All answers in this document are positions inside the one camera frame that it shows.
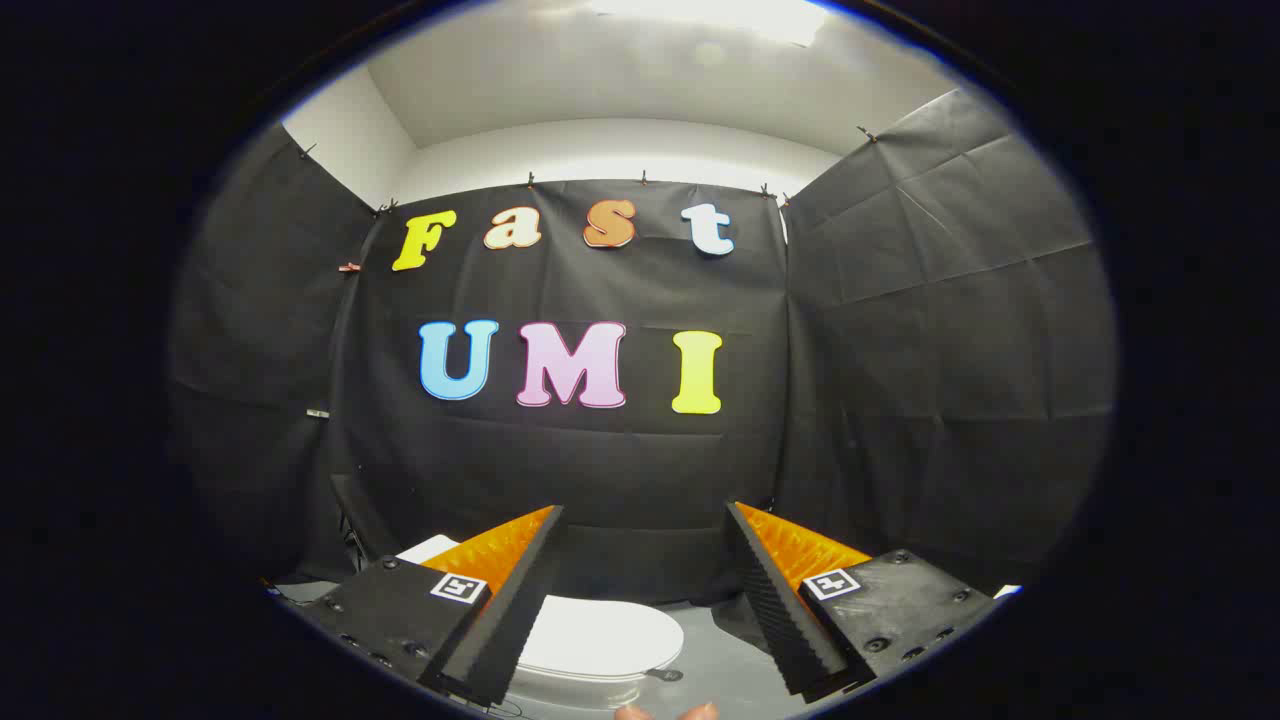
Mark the white toilet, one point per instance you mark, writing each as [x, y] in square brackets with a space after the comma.
[425, 549]

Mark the white toilet lid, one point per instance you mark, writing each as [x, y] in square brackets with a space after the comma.
[600, 635]

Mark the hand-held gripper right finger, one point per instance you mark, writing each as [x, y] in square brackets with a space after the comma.
[775, 610]

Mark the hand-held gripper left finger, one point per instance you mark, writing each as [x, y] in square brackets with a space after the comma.
[515, 610]

